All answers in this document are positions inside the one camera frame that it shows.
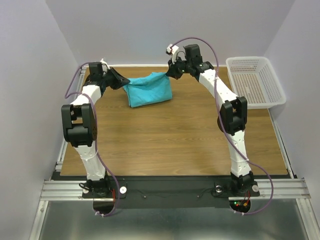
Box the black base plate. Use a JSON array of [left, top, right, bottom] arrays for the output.
[[79, 176, 260, 210]]

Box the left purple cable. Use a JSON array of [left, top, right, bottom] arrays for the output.
[[64, 62, 118, 218]]

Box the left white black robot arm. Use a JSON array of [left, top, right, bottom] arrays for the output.
[[61, 59, 130, 198]]

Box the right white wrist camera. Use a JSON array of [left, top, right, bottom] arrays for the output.
[[166, 44, 179, 64]]

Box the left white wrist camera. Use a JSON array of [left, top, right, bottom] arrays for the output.
[[100, 58, 110, 70]]

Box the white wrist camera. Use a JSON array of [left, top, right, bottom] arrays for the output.
[[166, 44, 179, 64], [100, 58, 110, 70]]

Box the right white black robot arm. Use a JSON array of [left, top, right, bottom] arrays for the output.
[[166, 44, 254, 194]]

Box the turquoise t shirt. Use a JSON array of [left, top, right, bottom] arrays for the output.
[[123, 72, 173, 108]]

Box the aluminium frame rail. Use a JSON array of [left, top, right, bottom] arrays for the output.
[[29, 62, 88, 240]]

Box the white plastic basket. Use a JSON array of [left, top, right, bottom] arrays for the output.
[[226, 56, 287, 109]]

